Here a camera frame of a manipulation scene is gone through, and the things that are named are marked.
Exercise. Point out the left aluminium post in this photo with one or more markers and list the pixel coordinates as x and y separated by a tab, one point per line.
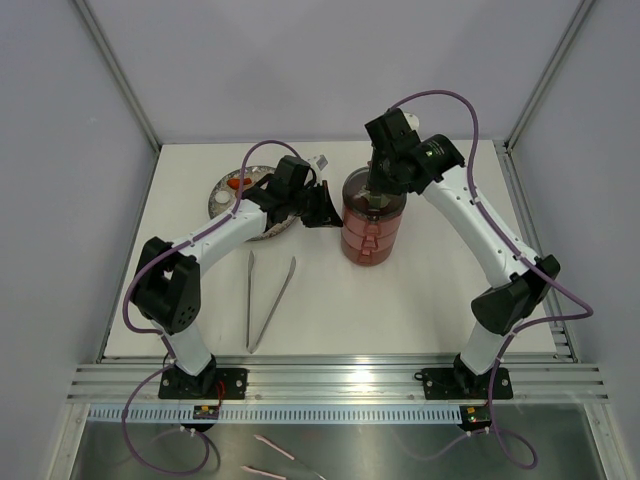
108	56

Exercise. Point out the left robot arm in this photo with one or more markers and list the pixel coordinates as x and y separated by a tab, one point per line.
166	288

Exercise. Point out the pink stick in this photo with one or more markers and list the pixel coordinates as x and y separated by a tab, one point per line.
262	473
274	446

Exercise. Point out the white slotted cable duct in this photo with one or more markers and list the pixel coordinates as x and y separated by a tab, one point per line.
279	414

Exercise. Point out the small white rice bowl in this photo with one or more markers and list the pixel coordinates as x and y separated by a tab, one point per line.
222	197

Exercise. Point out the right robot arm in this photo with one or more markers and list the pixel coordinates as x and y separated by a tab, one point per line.
436	170

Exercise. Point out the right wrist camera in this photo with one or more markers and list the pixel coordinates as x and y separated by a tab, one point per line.
395	130

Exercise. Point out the aluminium post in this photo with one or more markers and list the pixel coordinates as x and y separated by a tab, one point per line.
108	56
550	71

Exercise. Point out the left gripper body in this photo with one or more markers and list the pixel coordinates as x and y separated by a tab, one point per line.
304	205

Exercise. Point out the pink lunch container with handle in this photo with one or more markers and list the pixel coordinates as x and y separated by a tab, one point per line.
362	225

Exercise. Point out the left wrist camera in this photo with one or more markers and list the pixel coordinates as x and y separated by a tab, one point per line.
294	174

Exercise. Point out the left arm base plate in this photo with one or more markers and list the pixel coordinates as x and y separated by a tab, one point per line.
225	383

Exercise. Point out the aluminium front rail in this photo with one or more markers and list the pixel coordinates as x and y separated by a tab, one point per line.
377	379

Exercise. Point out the grey glass pot lid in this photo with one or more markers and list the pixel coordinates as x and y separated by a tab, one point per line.
359	198

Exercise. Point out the speckled ceramic plate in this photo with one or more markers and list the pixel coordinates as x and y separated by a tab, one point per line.
255	173

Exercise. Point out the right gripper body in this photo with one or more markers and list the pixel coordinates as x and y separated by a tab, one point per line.
381	178

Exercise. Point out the pink stick lower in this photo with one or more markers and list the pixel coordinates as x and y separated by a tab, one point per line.
262	473

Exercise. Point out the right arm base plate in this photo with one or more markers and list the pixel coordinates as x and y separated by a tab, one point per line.
448	383

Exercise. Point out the dark red lunch container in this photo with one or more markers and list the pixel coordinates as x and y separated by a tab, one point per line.
366	258

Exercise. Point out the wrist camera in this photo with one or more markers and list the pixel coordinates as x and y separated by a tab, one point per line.
294	174
395	130

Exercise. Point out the orange fried chicken piece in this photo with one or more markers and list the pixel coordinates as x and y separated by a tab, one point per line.
239	182

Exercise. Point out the pink stick upper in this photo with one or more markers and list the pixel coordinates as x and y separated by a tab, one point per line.
274	446

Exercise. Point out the right aluminium post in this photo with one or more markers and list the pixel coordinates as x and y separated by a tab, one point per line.
550	71

